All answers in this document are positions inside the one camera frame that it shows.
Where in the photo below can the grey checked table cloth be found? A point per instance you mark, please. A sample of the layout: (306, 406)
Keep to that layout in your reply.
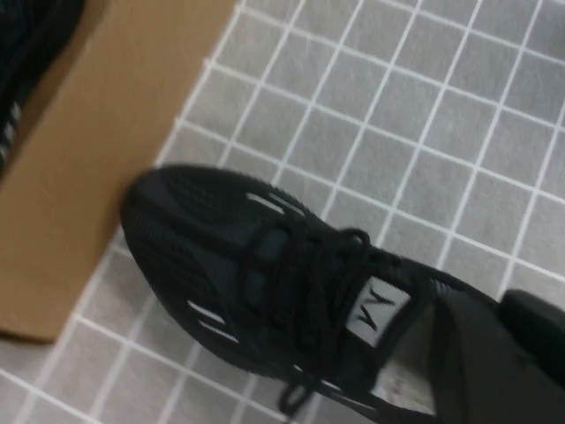
(397, 110)

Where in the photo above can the black knit sneaker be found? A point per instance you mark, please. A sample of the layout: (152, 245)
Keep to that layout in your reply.
(26, 44)
(198, 243)

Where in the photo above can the brown cardboard shoe box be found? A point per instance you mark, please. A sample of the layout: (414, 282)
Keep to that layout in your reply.
(110, 132)

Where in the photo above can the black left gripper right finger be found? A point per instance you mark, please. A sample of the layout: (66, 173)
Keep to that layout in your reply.
(538, 313)

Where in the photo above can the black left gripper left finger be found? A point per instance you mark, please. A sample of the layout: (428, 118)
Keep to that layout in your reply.
(485, 380)

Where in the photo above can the white paper shoe stuffing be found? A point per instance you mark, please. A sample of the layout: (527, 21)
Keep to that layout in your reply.
(406, 384)

